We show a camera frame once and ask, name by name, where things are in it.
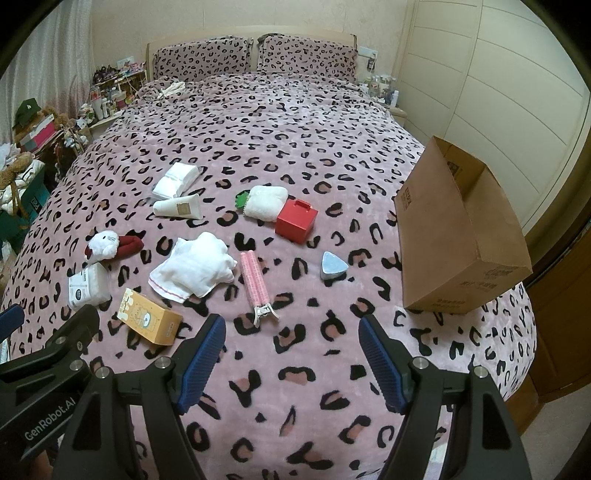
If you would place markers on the cluttered white shelf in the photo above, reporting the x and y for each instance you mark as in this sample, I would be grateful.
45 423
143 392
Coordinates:
115 87

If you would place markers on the cluster of small bottles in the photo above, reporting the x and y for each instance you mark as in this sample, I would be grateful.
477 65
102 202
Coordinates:
381 85

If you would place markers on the pink hair clip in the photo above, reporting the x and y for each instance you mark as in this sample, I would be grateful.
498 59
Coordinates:
253 277

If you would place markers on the cream cosmetic tube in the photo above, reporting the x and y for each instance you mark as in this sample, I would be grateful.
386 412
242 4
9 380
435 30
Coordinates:
180 206

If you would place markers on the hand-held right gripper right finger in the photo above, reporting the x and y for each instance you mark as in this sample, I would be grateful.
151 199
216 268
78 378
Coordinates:
383 367

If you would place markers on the white towel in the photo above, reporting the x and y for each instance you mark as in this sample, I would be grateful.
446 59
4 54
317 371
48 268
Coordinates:
194 265

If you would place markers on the plastic tissue pack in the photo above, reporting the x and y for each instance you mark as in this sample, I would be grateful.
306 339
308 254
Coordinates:
175 180

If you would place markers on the blue triangular box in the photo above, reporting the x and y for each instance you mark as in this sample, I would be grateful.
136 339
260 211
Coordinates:
332 266

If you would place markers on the yellow carton box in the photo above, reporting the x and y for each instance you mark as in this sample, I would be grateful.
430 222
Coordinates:
152 321

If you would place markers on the green cap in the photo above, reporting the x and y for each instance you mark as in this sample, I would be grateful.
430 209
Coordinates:
27 110

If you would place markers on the pink shoebox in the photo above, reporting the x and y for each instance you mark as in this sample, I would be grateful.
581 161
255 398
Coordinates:
39 134

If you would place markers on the pale curtain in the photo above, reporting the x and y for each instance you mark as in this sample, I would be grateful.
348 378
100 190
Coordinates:
60 55

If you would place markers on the cream nightstand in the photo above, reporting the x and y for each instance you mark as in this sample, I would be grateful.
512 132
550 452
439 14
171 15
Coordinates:
398 115

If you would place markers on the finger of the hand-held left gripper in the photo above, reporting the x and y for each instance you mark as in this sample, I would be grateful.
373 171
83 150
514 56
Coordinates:
11 321
69 337

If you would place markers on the white wardrobe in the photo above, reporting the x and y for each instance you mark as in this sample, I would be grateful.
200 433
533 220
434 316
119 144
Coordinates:
508 92

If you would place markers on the brown cardboard box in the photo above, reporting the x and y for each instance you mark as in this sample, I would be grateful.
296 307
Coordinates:
443 249

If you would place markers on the leopard print pillow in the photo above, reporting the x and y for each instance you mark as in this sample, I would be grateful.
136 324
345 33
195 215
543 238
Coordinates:
201 57
307 55

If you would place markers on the green storage box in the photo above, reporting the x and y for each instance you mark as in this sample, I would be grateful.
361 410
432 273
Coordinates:
32 203

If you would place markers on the white cat plush red bow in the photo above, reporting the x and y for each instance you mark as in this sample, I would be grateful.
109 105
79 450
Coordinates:
104 244

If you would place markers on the wooden door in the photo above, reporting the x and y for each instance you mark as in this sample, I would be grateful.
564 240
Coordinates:
563 323

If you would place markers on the wall socket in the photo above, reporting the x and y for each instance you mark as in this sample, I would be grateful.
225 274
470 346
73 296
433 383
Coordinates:
367 51

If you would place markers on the white labelled cotton pad pack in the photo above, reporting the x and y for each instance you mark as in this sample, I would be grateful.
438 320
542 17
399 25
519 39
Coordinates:
92 284

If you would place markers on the white radish plush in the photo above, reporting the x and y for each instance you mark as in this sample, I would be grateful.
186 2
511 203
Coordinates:
265 201

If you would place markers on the small white cloth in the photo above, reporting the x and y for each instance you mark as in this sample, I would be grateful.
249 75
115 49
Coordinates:
168 88

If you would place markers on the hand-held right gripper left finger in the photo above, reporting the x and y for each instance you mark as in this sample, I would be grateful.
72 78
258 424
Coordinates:
203 362

